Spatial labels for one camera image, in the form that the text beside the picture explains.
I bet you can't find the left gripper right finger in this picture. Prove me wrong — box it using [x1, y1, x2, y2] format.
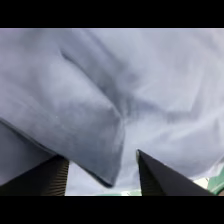
[135, 149, 214, 197]

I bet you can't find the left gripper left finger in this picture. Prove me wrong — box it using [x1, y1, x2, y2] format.
[0, 154, 70, 197]

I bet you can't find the light blue shirt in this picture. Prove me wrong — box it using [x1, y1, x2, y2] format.
[0, 27, 224, 196]

